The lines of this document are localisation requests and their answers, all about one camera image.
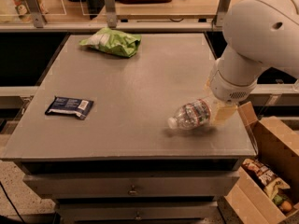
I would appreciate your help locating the clear plastic water bottle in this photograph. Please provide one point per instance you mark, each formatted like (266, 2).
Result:
(194, 114)

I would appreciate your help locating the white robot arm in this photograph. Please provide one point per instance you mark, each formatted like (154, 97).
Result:
(259, 34)

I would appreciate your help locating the brown snack bag in box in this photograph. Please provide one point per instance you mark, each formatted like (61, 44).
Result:
(259, 172)

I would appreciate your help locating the green rice chip bag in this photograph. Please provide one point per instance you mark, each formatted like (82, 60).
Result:
(113, 42)

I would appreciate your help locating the brown cardboard box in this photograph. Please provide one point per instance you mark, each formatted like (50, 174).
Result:
(278, 148)

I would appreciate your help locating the upper grey drawer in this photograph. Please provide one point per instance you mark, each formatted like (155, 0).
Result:
(119, 185)

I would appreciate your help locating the grey drawer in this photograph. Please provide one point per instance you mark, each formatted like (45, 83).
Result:
(119, 185)
(135, 211)

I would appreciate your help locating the green yellow snack in box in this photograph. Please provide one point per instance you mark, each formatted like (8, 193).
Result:
(276, 192)

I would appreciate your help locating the dark blue snack packet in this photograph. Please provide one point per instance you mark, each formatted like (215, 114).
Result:
(80, 108)

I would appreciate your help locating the lower grey drawer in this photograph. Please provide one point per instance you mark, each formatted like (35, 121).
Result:
(135, 211)

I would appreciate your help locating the right metal bracket post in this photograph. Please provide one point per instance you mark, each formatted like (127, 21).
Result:
(222, 9)

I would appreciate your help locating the metal bracket post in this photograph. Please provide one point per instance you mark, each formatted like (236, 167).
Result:
(111, 13)
(36, 13)
(222, 9)

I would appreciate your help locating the middle metal bracket post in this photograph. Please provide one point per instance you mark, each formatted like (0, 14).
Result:
(111, 13)

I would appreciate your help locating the left metal bracket post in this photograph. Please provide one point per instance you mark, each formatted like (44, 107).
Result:
(36, 13)

